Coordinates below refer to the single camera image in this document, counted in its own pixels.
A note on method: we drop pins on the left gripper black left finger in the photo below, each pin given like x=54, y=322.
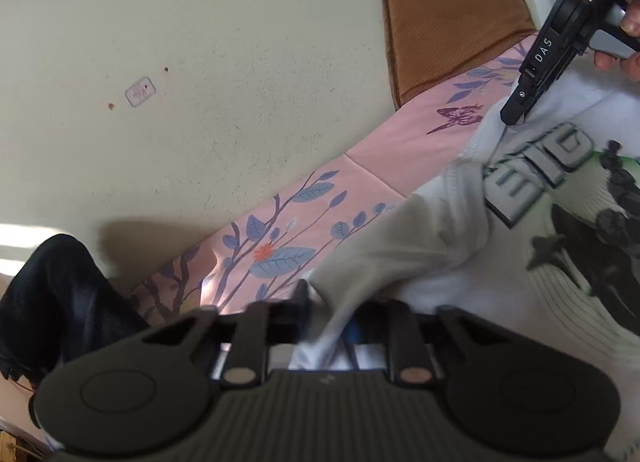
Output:
x=157, y=387

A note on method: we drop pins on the pink floral bed sheet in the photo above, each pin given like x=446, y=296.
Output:
x=260, y=255

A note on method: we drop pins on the brown mesh cushion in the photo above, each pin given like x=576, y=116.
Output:
x=431, y=41

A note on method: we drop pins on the small white wall sticker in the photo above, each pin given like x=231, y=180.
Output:
x=140, y=91

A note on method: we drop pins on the white printed t-shirt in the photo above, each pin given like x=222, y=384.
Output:
x=534, y=227

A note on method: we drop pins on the dark navy clothes pile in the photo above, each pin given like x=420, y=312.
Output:
x=60, y=307

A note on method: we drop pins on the person's right hand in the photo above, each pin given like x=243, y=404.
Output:
x=627, y=19

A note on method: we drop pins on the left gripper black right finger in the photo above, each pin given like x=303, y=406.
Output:
x=507, y=392

